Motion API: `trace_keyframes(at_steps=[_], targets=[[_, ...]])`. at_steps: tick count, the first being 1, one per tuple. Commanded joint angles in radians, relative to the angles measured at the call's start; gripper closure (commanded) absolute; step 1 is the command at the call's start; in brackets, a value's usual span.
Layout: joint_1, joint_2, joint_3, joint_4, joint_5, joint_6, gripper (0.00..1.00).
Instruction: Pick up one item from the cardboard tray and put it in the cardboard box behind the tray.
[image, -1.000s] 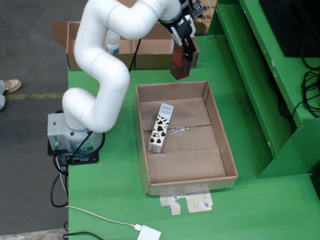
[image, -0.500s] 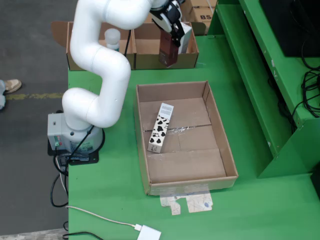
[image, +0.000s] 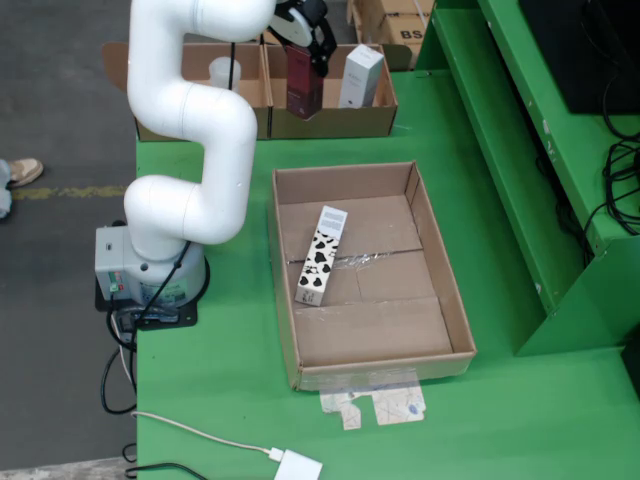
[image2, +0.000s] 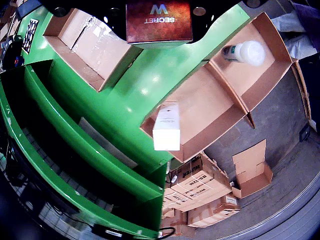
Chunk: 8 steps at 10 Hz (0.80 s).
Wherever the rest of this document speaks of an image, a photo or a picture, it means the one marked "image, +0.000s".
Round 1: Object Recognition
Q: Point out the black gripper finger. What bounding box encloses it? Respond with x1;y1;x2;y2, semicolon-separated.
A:
308;29;339;80

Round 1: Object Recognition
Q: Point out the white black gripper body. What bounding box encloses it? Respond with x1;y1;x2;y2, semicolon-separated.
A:
269;0;338;51

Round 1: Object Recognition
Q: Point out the red Secret carton box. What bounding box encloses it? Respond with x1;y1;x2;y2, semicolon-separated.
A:
285;43;325;122

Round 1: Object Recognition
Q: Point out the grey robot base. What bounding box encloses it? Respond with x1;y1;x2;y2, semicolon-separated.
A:
94;224;211;307

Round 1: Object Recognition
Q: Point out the tall white carton box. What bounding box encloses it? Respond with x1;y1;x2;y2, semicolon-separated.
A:
338;43;386;110

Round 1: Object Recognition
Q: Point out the shallow brown cardboard box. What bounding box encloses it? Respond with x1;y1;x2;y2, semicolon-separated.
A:
263;42;414;140
101;41;274;143

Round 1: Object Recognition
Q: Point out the BS printed cardboard box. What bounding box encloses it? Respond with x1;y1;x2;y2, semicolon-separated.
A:
347;0;436;57

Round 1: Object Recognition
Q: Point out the cow print carton box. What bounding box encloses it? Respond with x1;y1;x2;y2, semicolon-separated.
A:
293;204;350;307

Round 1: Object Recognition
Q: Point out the large cardboard tray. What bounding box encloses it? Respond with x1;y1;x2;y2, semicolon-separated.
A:
267;160;479;392

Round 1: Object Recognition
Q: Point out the white spray bottle teal label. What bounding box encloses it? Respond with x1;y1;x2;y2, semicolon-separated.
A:
208;55;243;94

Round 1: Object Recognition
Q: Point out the green metal shelf unit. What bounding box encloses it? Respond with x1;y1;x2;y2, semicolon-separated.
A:
413;0;640;359

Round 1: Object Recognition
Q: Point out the black monitor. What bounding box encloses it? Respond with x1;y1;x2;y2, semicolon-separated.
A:
517;0;640;115

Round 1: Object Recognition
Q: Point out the beige shoe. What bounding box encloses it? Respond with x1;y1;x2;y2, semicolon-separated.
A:
8;158;45;189

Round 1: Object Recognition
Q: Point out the white adapter block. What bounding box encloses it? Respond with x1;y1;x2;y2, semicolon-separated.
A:
273;448;324;480

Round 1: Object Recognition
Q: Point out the long black camera cable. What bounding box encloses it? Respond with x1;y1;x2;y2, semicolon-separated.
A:
112;40;239;331

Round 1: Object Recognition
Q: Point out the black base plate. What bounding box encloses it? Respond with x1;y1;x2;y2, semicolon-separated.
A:
94;279;200;330

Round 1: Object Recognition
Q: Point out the black power cable loop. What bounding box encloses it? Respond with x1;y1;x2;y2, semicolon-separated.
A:
101;304;140;416

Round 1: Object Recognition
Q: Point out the white usb cable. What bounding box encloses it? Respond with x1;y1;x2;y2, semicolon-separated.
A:
130;410;287;462

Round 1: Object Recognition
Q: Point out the thin black cable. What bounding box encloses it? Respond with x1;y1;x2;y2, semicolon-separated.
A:
122;442;211;480

